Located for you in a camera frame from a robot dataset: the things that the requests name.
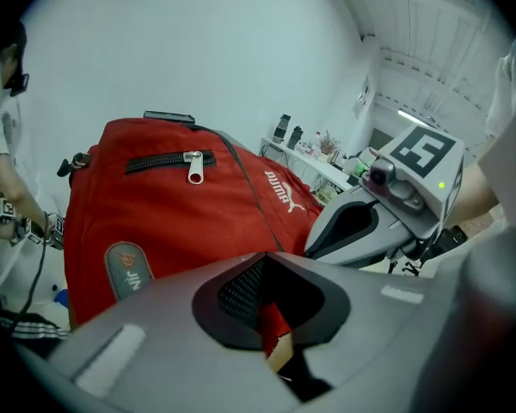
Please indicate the blue object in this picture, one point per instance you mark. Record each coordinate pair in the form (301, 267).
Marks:
(62, 297)

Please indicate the white wall papers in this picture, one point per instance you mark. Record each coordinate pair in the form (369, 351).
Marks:
(361, 97)

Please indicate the ceiling tube lamp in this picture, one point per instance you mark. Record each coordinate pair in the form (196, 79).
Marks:
(415, 115)

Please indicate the dried flowers in vase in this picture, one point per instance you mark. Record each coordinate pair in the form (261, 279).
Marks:
(327, 145)

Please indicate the person's white shirt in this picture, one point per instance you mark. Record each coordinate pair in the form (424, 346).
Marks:
(509, 114)

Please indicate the red bag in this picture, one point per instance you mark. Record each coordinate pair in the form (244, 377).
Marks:
(176, 213)

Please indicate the black bottle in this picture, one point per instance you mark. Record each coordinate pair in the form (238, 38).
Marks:
(295, 138)

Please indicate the black white striped garment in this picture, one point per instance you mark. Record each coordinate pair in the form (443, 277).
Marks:
(34, 327)

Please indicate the white side table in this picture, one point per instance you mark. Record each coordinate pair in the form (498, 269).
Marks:
(309, 166)

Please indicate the person's right forearm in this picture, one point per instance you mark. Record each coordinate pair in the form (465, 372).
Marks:
(473, 196)

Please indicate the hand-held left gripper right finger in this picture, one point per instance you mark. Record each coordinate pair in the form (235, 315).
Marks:
(387, 334)

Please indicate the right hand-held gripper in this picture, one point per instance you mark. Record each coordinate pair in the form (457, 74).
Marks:
(421, 166)

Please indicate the black coffee grinder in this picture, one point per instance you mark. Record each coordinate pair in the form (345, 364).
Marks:
(281, 128)

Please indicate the flat black device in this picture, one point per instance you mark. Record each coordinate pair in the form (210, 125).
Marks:
(167, 116)

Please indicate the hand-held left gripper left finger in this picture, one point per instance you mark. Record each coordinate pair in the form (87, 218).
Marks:
(146, 329)

